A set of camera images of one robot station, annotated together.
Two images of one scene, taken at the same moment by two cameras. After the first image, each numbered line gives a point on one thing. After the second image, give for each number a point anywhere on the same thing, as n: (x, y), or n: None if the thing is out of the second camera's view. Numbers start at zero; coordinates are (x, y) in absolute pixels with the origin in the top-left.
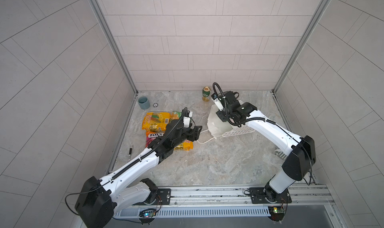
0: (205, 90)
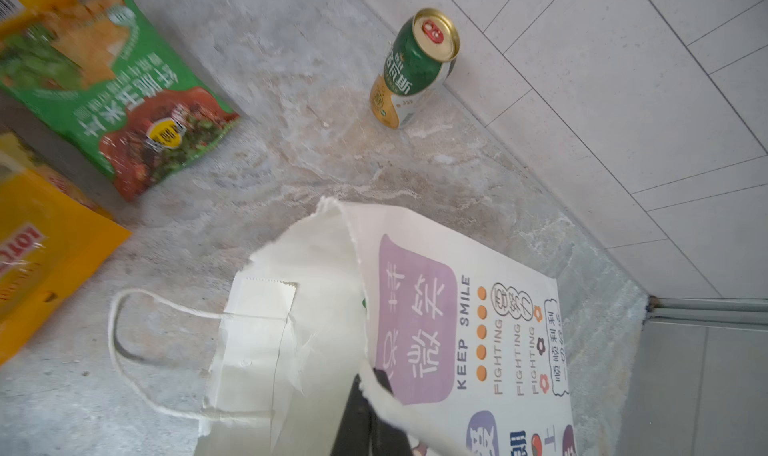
0: (421, 52)
